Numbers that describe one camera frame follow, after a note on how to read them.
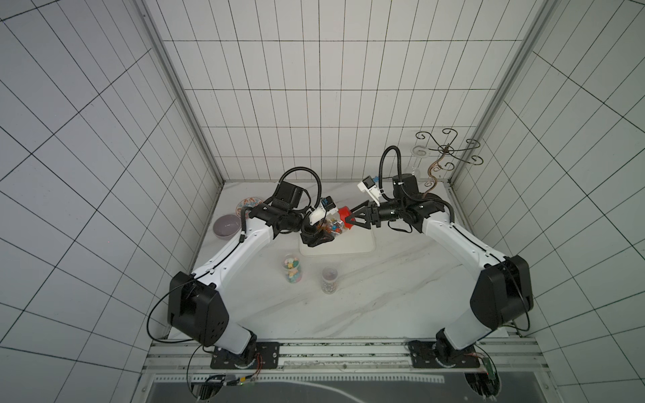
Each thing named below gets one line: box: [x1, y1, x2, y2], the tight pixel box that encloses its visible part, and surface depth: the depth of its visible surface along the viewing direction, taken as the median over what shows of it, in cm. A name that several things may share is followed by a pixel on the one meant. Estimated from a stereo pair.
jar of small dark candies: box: [320, 266, 339, 295], surface depth 82 cm
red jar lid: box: [337, 205, 356, 230], surface depth 74 cm
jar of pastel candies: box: [283, 253, 303, 284], surface depth 85 cm
